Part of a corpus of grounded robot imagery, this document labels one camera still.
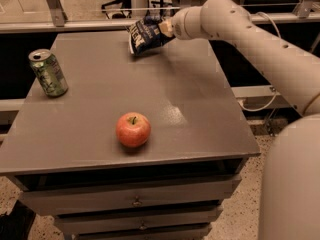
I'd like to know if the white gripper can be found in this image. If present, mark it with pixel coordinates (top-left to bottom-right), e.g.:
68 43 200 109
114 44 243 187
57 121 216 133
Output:
158 6 203 40

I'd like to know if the blue chip bag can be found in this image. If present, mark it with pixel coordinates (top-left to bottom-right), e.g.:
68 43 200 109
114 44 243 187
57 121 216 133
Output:
128 16 175 55

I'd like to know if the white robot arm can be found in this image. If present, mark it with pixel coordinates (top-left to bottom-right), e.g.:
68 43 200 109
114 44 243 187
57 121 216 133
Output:
161 0 320 240

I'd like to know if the black office chair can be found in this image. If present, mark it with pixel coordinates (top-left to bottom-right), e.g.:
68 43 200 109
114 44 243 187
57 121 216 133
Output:
101 0 131 19

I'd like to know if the red apple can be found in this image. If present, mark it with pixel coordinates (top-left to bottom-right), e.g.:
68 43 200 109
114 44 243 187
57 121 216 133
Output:
116 112 151 148

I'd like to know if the green soda can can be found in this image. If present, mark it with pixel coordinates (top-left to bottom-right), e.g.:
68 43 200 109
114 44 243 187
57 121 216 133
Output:
28 49 68 97

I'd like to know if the grey drawer cabinet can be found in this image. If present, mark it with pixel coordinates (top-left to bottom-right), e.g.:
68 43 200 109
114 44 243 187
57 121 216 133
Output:
0 31 259 240

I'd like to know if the black object bottom left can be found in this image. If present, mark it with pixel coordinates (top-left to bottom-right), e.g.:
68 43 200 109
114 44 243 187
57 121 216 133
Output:
0 201 36 240

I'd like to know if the white cable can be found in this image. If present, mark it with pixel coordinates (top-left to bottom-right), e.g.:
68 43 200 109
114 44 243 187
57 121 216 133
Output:
237 12 283 113

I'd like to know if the metal railing frame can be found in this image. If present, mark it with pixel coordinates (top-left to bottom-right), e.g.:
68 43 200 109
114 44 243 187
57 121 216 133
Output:
0 0 320 33

